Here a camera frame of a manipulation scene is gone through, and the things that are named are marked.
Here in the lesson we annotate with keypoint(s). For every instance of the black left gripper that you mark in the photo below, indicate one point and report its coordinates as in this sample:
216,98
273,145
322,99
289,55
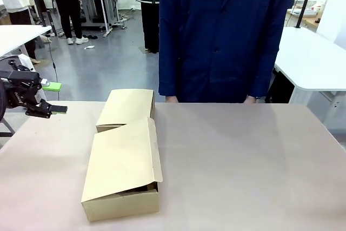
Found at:
19,95

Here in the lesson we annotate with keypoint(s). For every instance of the brown cardboard box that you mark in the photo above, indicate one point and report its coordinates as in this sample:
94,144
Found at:
127,106
121,166

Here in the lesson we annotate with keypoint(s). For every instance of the person's right hand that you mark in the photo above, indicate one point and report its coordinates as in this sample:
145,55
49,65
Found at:
171,99

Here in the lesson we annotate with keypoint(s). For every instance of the person's left hand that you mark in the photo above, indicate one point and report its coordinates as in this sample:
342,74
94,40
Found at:
250,100

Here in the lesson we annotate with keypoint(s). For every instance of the white paper scrap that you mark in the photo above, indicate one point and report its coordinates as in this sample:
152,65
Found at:
88,47

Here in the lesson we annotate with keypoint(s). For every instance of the white table with rounded corner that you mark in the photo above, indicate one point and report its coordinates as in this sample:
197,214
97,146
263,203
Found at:
16,37

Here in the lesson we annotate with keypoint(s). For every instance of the black shoes pair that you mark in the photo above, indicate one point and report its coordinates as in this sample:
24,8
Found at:
90,37

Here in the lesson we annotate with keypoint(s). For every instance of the person in blue coat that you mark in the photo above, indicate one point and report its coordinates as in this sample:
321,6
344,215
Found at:
216,39

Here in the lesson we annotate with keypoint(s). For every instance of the grey wrist watch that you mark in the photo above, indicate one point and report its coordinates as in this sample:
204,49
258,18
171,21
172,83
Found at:
256,97

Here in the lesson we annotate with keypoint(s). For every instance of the black object under table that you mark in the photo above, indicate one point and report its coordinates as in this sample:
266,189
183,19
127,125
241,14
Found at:
281,90

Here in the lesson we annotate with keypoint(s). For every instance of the large white work table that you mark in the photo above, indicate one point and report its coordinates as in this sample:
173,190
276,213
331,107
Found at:
311,58

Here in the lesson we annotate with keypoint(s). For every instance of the wooden desk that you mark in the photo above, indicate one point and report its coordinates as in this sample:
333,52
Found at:
311,20

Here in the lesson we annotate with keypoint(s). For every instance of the black tripod pole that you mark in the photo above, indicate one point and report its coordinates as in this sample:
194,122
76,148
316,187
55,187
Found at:
305,1

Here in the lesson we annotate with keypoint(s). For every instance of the short black stand post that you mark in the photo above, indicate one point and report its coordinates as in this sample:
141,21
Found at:
52,24

